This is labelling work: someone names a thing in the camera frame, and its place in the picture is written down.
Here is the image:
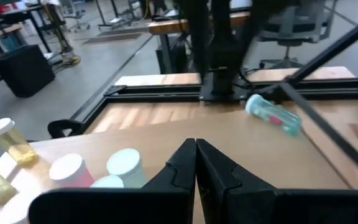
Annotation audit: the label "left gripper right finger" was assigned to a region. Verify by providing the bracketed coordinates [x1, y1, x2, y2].
[196, 138, 358, 224]

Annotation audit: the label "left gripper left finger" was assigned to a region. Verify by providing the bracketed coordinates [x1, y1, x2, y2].
[28, 138, 196, 224]

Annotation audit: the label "small clear cup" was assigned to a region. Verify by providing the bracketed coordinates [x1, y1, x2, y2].
[106, 147, 147, 189]

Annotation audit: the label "pink pill bottle white cap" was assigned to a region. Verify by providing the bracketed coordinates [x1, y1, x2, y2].
[48, 152, 96, 189]

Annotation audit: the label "brown striped floor mat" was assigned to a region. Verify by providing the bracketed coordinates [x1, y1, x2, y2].
[83, 30, 143, 45]

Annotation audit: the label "wooden table gray leg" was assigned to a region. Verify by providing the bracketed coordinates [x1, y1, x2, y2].
[147, 11, 252, 75]

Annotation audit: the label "gray office chair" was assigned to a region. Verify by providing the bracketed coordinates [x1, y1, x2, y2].
[255, 5, 334, 70]

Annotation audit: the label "black cube cabinet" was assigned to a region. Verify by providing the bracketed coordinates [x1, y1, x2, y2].
[0, 44, 57, 98]

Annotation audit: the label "black standing desk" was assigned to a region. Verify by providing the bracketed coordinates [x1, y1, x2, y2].
[93, 0, 142, 28]

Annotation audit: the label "light office chair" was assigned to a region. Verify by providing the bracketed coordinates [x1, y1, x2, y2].
[59, 0, 92, 33]

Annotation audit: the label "wooden workbench gray legs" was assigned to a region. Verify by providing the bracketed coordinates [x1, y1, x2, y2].
[0, 22, 24, 55]

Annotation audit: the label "wooden shelf black frame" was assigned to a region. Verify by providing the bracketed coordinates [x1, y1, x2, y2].
[0, 107, 358, 224]

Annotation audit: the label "black aluminium table frame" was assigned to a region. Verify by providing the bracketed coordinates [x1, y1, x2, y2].
[70, 11, 358, 177]

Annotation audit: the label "black frame clamp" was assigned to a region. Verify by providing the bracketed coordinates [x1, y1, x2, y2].
[47, 119, 86, 140]

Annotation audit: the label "pole with cable bundle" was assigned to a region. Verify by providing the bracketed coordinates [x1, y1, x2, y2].
[41, 2, 82, 67]

